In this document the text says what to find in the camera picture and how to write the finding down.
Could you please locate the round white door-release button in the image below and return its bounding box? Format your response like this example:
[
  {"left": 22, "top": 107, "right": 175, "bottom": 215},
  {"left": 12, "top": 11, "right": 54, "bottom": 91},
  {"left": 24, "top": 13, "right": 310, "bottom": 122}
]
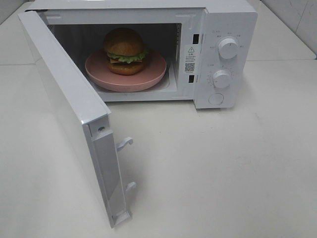
[{"left": 209, "top": 93, "right": 224, "bottom": 105}]

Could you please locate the white microwave door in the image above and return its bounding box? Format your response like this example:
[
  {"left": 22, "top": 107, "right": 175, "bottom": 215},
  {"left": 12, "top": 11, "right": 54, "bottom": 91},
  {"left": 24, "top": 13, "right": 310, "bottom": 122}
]
[{"left": 18, "top": 11, "right": 136, "bottom": 227}]

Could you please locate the burger with lettuce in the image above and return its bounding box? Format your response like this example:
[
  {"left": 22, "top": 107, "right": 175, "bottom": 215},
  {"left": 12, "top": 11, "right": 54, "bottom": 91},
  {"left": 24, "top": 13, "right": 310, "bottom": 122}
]
[{"left": 103, "top": 28, "right": 150, "bottom": 75}]

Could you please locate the pink round plate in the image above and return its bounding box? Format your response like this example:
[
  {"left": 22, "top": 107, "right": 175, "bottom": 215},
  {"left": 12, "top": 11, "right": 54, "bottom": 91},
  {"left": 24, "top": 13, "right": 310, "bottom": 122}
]
[{"left": 85, "top": 50, "right": 167, "bottom": 92}]

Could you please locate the glass microwave turntable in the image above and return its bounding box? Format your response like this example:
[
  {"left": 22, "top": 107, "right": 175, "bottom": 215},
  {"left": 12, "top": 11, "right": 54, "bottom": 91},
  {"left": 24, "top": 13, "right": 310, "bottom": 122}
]
[{"left": 161, "top": 62, "right": 171, "bottom": 84}]

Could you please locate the white warning label sticker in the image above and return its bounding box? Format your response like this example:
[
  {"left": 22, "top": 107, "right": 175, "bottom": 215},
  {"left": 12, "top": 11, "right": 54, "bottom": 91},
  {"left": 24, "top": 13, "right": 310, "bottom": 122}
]
[{"left": 184, "top": 45, "right": 199, "bottom": 73}]

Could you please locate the lower white microwave knob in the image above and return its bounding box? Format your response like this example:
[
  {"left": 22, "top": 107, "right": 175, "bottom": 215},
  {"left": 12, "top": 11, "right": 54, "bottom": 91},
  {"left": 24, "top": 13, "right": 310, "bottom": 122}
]
[{"left": 212, "top": 69, "right": 232, "bottom": 89}]

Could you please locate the white microwave knob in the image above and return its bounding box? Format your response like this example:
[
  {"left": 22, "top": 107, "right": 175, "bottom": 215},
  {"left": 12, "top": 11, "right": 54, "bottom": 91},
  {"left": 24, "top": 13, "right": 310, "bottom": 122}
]
[
  {"left": 212, "top": 69, "right": 232, "bottom": 89},
  {"left": 217, "top": 36, "right": 239, "bottom": 60}
]

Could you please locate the white microwave oven body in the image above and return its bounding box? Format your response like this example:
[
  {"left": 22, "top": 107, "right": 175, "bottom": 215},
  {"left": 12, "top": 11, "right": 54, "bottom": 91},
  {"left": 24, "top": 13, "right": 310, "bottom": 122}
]
[{"left": 25, "top": 0, "right": 258, "bottom": 109}]

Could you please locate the upper white microwave knob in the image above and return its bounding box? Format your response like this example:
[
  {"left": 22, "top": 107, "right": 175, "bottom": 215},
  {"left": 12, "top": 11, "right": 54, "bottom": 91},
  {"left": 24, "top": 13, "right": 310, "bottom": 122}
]
[{"left": 217, "top": 36, "right": 239, "bottom": 60}]

